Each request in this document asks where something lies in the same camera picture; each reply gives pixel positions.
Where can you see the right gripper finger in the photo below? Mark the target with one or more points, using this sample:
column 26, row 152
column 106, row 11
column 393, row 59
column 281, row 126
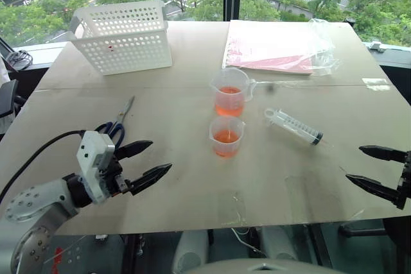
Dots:
column 375, row 186
column 385, row 153

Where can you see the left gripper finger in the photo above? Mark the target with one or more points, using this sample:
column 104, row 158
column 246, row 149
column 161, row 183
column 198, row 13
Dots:
column 135, row 149
column 151, row 176

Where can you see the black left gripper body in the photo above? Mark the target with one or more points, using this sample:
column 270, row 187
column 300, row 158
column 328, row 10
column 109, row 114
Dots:
column 112, row 176

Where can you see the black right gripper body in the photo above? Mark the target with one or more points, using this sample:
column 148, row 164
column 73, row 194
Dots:
column 406, row 184

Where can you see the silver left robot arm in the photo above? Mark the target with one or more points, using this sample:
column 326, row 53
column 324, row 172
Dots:
column 38, row 197

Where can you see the small beaker with orange liquid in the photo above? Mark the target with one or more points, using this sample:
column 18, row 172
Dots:
column 226, row 145

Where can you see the clear plastic syringe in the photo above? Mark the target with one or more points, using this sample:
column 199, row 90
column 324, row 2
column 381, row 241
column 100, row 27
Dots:
column 292, row 124

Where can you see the large beaker with orange liquid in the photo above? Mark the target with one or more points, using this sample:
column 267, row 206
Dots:
column 228, row 107

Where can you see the white rounded leg shell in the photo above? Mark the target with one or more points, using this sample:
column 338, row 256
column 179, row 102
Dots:
column 277, row 243
column 191, row 250

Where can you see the white perforated plastic basket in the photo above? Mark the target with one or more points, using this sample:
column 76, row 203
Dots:
column 128, row 49

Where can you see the white box on windowsill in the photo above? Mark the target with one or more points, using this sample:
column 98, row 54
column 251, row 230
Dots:
column 379, row 46

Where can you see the clear plastic bag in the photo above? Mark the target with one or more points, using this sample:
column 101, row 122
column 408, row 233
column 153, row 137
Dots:
column 321, row 49

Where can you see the black chair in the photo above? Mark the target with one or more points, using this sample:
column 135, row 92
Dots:
column 8, row 97

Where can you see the grey rounded body shell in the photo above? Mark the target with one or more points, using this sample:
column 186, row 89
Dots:
column 263, row 267

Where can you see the pink paper pad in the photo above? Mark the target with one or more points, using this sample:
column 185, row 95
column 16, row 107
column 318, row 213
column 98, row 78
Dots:
column 263, row 46

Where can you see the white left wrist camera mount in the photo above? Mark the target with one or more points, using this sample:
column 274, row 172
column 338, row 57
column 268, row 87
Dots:
column 91, row 158

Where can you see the black table bracket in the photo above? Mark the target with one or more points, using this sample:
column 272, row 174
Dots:
column 361, row 229

